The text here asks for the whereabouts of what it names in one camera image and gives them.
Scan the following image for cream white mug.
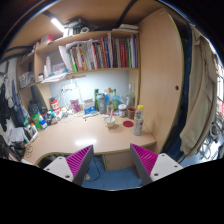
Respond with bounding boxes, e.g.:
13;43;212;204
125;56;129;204
104;115;117;129

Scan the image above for blue white carton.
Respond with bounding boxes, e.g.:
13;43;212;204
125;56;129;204
82;98;97;115

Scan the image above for beige hanging coat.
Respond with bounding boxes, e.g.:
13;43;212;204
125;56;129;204
179;33;218;156

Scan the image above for red white can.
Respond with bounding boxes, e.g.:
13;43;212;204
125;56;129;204
49;97;61;113

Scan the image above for light blue flat case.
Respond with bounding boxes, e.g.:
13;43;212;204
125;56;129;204
83;111;100;119

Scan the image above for pink packet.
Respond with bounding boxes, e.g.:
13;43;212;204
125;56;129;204
70;98;82;114

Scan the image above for green glass bottle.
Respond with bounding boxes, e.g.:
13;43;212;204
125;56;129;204
112;88;119;111

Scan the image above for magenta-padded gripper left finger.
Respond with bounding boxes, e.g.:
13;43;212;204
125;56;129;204
43;144;95;187

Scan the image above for clear yellow-capped drink bottle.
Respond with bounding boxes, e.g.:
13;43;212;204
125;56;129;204
133;104;145;137

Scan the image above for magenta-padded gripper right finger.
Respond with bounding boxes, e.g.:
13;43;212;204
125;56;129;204
129;143;184;187

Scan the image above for wooden under-desk cabinet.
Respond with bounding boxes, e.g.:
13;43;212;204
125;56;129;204
103;151;136;172

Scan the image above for wooden wardrobe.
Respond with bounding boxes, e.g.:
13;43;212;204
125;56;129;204
138;8;185;154

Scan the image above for white desk lamp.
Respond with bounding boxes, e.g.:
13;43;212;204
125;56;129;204
60;83;83;108

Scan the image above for grey green shaker bottle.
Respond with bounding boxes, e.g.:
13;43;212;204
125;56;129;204
94;88;107;115

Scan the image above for wooden shelf unit with books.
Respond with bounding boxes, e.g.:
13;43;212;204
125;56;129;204
16;28;141;92

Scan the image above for tall clear glass bottle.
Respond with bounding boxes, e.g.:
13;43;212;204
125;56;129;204
126;83;136;108

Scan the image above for white ceiling tube light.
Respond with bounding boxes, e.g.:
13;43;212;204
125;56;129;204
50;18;66;33

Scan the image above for dark hanging clothes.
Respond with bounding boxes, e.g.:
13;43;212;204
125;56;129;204
0;79;29;133

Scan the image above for white under-shelf light bar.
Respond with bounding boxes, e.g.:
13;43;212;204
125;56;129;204
66;74;87;80

